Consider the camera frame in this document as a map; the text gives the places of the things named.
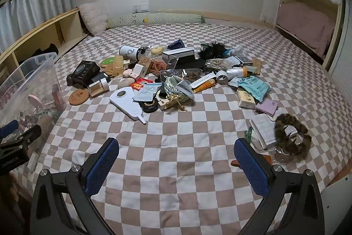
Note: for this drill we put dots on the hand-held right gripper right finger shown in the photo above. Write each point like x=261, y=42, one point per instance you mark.
x=250, y=169

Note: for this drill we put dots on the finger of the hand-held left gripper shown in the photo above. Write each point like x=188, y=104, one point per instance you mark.
x=27, y=134
x=9, y=127

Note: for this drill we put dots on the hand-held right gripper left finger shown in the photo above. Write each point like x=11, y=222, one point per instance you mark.
x=103, y=166

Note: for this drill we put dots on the clear plastic storage box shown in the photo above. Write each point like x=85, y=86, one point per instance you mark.
x=41, y=69

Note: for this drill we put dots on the black round tin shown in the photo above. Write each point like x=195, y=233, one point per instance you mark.
x=150, y=107

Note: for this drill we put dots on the blue face mask pack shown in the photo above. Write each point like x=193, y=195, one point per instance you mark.
x=145, y=94

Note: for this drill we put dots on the person's left forearm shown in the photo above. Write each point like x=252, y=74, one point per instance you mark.
x=12, y=202

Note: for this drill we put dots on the green clip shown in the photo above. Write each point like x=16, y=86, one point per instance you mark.
x=249, y=134

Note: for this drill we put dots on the white booklet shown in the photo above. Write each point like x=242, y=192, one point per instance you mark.
x=262, y=127

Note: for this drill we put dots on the reddish brown box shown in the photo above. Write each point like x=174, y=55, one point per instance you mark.
x=57, y=96

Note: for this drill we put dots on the brown furry scrunchie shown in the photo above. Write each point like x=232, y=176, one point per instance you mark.
x=283, y=120

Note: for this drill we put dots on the lilac small card box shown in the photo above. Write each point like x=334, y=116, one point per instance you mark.
x=266, y=107

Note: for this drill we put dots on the round cork coaster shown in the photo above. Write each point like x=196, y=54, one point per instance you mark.
x=79, y=96

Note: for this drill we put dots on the beige soap box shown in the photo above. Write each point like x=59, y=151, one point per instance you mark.
x=246, y=100

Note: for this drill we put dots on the dark computer mouse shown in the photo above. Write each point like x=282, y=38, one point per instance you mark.
x=74, y=80

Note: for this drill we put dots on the checkered bed sheet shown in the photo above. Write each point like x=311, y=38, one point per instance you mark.
x=176, y=141

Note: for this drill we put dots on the clear toothpick box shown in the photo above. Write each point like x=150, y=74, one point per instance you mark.
x=97, y=87

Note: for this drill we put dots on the teal packet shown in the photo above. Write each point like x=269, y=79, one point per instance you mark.
x=253, y=87

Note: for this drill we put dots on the black bag on shelf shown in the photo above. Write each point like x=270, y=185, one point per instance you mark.
x=45, y=51

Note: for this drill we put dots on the beige stone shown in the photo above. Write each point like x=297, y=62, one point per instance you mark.
x=126, y=83

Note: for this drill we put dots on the black square case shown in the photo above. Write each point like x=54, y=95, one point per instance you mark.
x=99, y=76

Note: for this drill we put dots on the red packet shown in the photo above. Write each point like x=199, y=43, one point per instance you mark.
x=141, y=84

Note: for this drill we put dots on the orange tube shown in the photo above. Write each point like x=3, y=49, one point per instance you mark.
x=206, y=85

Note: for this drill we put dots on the pink earbud case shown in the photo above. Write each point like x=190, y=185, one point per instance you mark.
x=128, y=73

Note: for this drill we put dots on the grey tape roll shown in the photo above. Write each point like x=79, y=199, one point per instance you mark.
x=218, y=78

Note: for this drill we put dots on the white bottle with orange cap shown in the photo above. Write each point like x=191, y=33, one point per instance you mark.
x=235, y=72

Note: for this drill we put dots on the white watch band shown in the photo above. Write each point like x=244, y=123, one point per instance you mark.
x=202, y=81

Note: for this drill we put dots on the yellow translucent box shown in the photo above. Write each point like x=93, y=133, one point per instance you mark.
x=119, y=65

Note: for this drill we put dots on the white charger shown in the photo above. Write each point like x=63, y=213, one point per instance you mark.
x=139, y=70

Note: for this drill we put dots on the wooden shelf unit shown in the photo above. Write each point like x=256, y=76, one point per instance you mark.
x=41, y=28

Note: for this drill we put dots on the green round lid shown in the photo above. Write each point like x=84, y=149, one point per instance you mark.
x=108, y=61

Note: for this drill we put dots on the dark card box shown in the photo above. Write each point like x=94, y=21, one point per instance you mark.
x=243, y=59

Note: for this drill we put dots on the clear bag of rubber bands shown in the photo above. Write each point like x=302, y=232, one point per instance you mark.
x=218, y=63

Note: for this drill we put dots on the clear bag of twigs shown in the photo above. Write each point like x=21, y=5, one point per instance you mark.
x=189, y=76

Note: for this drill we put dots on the white remote control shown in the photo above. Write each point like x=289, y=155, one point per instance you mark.
x=93, y=40

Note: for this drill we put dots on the white tumbler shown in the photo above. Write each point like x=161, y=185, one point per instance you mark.
x=129, y=52

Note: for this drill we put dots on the white crumpled wrapper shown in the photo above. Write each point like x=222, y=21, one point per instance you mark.
x=236, y=51

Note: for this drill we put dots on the white curtain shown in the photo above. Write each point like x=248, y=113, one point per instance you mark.
x=33, y=9

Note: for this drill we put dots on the black fur pompom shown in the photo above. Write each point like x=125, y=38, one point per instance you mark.
x=210, y=50

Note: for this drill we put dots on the yellow round sponge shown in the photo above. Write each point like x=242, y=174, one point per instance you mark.
x=157, y=50

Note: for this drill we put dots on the fluffy white pillow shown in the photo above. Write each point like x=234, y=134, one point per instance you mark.
x=93, y=17

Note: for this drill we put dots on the black and white box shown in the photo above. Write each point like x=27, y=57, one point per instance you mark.
x=177, y=53

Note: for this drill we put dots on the navy box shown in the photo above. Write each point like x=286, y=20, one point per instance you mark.
x=176, y=44

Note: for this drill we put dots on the pink blanket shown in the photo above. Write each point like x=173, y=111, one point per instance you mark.
x=302, y=23

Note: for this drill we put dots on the green bolster pillow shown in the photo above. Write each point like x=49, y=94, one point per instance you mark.
x=165, y=19

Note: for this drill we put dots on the white wall socket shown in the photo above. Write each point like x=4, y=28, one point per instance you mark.
x=140, y=8

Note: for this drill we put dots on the wooden alcove frame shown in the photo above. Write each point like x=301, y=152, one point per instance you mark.
x=339, y=31

